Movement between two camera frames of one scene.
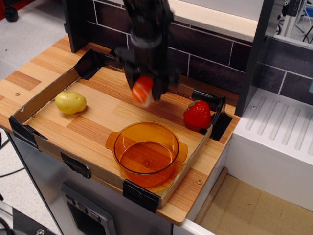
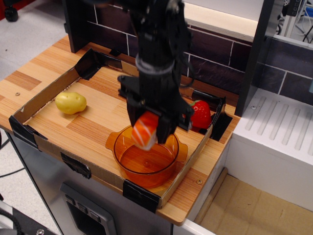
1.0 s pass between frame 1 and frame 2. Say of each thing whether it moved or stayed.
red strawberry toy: stayed
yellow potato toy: stayed
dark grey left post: stayed
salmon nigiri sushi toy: moved
